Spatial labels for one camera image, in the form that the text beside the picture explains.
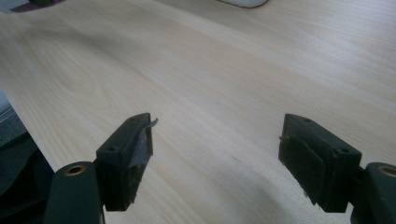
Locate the grey plastic holder box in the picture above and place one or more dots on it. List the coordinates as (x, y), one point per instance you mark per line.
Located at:
(244, 2)

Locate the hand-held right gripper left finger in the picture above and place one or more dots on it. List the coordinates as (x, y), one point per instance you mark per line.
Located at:
(124, 161)

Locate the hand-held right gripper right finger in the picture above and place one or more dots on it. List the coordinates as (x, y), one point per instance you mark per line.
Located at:
(320, 161)

